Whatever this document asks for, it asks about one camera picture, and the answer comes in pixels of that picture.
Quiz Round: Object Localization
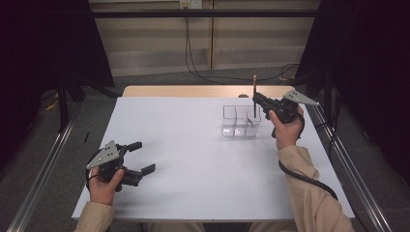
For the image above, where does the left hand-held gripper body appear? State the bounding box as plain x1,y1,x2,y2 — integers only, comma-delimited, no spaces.
85,140,143,193

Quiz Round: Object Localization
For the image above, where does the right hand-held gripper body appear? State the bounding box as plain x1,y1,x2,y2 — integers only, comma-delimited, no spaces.
271,89,320,126

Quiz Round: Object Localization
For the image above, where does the dark pen with gold end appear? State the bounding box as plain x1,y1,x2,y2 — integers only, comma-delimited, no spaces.
251,74,258,119

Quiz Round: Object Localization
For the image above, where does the clear acrylic divided organizer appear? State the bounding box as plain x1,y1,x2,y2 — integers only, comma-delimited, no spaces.
220,104,262,139

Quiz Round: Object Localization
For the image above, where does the person's right hand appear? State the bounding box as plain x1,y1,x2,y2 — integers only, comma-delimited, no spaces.
268,105,306,152

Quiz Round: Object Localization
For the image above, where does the person's left hand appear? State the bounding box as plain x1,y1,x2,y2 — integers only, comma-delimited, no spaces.
88,167,126,207

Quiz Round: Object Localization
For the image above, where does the black metal stand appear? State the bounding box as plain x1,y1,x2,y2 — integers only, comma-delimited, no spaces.
323,70,334,131
57,76,71,133

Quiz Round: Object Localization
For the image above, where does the black curtain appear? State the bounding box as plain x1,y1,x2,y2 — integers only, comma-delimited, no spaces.
0,0,116,170
294,0,410,187

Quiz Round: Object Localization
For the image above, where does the beige panelled counter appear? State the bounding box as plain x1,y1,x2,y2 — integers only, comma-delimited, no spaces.
88,0,322,77

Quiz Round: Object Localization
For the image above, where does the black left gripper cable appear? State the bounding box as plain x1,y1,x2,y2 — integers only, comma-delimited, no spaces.
84,150,99,191

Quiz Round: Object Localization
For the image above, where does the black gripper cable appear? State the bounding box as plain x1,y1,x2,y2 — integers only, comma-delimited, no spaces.
278,159,339,201
84,150,99,191

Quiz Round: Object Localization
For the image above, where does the aluminium floor rail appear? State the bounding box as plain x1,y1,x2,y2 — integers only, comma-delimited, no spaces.
5,99,83,232
308,103,394,232

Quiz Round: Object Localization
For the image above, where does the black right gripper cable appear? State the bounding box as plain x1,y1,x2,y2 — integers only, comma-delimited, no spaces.
278,159,339,201

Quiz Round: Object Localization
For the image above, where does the black socket cable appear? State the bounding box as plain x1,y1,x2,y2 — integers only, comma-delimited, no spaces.
184,7,301,82
186,7,299,85

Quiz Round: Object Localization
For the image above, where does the white wall socket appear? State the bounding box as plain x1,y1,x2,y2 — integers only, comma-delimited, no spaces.
179,0,204,10

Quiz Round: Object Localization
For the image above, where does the black horizontal frame bar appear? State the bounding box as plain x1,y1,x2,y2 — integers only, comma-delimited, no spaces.
91,9,319,19

